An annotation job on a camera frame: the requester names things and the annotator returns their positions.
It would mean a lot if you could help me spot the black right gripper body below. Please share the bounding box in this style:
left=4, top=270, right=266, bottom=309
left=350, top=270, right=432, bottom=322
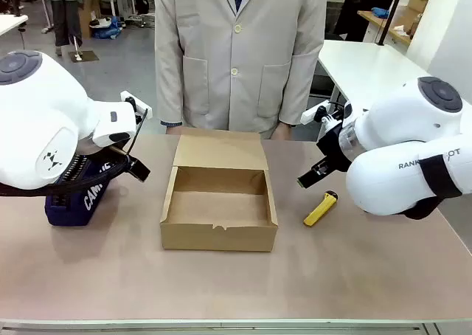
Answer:
left=316, top=122, right=353, bottom=172

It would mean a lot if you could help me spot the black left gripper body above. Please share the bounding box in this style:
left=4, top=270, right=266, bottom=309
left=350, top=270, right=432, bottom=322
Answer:
left=106, top=145, right=133, bottom=170

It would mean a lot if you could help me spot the brown cardboard box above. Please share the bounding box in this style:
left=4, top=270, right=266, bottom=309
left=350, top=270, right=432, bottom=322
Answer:
left=159, top=128, right=280, bottom=253

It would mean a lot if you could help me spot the cardboard box on floor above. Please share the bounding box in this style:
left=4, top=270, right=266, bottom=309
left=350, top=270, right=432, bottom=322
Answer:
left=77, top=0, right=103, bottom=39

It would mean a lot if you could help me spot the person's left hand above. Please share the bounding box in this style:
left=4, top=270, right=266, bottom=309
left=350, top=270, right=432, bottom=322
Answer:
left=274, top=122, right=294, bottom=141

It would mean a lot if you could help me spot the yellow utility knife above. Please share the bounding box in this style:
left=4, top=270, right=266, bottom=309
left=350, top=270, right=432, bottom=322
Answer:
left=303, top=190, right=339, bottom=227

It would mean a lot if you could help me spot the navy blue pencil case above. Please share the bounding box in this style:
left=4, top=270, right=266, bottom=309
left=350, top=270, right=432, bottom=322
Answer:
left=44, top=153, right=111, bottom=227

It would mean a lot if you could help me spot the white background table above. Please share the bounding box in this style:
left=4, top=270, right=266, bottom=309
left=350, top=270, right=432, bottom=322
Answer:
left=311, top=39, right=432, bottom=109

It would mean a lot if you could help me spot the blue bag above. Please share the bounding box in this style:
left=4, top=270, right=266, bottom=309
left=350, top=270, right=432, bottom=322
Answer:
left=90, top=16, right=125, bottom=40

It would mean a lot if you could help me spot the wooden background table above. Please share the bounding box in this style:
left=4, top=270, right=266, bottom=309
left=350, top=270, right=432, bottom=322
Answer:
left=357, top=9, right=413, bottom=48

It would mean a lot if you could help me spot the person in beige coat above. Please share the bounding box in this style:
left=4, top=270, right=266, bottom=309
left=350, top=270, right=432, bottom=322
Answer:
left=153, top=0, right=327, bottom=140

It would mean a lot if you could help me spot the background person dark clothing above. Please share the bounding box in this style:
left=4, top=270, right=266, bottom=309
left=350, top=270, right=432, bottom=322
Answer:
left=333, top=0, right=374, bottom=43

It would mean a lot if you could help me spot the black tripod pole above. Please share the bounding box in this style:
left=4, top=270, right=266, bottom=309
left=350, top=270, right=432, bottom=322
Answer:
left=375, top=0, right=406, bottom=47

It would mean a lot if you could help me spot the background person grey coat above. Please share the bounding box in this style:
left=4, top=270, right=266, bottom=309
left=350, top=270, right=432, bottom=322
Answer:
left=44, top=0, right=83, bottom=58

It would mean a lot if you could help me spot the white side table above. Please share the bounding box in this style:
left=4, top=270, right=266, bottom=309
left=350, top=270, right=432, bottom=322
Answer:
left=0, top=13, right=30, bottom=37

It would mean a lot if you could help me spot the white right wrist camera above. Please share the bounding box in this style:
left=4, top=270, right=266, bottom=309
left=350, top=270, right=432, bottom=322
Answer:
left=300, top=100, right=355, bottom=133

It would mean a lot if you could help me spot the dark floor base plate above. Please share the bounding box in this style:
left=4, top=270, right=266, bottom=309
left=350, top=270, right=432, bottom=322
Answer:
left=68, top=49, right=100, bottom=63

